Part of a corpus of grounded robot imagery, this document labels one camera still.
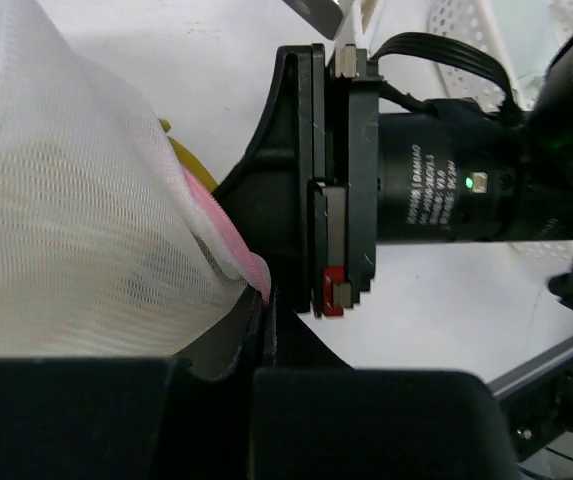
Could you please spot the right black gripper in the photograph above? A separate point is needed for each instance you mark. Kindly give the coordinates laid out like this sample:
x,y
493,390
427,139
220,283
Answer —
x,y
446,185

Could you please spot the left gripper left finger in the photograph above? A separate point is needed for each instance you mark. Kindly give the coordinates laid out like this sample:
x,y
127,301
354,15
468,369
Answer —
x,y
228,352

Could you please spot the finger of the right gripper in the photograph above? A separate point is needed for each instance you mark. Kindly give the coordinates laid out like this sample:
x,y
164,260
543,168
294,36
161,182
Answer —
x,y
281,195

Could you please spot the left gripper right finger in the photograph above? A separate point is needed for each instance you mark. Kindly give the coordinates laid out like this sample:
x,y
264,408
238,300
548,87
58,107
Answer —
x,y
289,343

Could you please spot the yellow bra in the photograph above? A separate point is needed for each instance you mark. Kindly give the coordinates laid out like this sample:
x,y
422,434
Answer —
x,y
189,160

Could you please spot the white mesh laundry bag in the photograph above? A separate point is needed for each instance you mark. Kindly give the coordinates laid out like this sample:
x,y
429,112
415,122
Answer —
x,y
108,244

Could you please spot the white plastic basket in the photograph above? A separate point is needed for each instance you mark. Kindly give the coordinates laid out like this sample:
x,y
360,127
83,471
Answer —
x,y
476,60

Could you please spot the aluminium frame rail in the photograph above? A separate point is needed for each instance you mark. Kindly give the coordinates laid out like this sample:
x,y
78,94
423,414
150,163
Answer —
x,y
537,399

